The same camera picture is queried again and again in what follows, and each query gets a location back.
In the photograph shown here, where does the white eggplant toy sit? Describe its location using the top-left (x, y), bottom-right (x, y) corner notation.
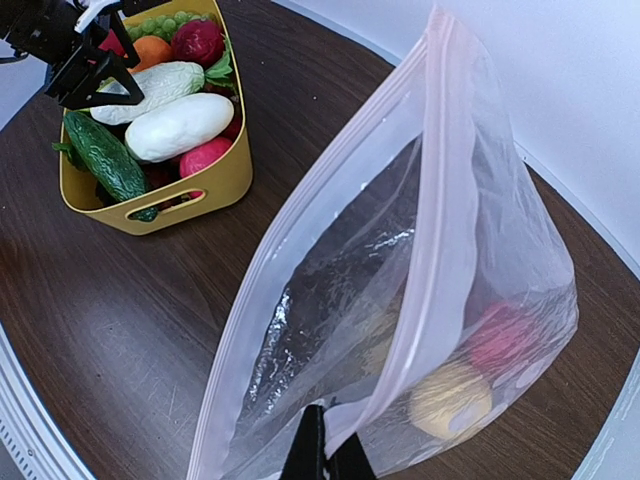
top-left (125, 93), bottom-right (235, 163)

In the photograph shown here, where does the green grapes toy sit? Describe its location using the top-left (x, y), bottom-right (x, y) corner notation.
top-left (126, 11), bottom-right (212, 42)

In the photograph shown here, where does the green cucumber toy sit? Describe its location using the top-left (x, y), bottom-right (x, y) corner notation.
top-left (52, 111), bottom-right (159, 225)

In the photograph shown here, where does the purple red cabbage toy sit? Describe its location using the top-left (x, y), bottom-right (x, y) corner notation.
top-left (171, 19), bottom-right (225, 68)

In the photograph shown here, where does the pink radish toy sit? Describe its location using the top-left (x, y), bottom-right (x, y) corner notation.
top-left (179, 137), bottom-right (232, 178)

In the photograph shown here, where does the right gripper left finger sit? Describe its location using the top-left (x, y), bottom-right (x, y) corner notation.
top-left (279, 404), bottom-right (326, 480)

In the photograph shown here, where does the yellow plastic basket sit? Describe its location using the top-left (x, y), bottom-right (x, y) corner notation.
top-left (83, 1), bottom-right (253, 235)

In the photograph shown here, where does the small red fruit toy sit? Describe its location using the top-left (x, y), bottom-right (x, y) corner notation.
top-left (99, 29), bottom-right (128, 58)

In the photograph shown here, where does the white cabbage toy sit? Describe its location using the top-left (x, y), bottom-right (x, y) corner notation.
top-left (89, 61), bottom-right (205, 126)

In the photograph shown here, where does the large red tomato toy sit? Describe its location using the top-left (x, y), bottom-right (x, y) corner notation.
top-left (465, 302), bottom-right (540, 378)

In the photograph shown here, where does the yellow cauliflower toy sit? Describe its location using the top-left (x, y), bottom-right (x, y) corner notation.
top-left (408, 361), bottom-right (493, 442)

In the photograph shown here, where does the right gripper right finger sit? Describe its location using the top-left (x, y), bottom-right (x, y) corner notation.
top-left (328, 433), bottom-right (377, 480)

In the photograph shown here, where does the orange fruit toy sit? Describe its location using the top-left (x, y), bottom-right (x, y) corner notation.
top-left (129, 35), bottom-right (173, 73)

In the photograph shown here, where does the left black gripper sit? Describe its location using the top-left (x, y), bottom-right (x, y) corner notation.
top-left (1, 0), bottom-right (144, 110)

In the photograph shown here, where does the clear zip top bag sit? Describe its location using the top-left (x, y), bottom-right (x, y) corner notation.
top-left (188, 7), bottom-right (578, 479)

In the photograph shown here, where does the aluminium front rail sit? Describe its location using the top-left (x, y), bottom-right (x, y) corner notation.
top-left (1, 333), bottom-right (94, 479)

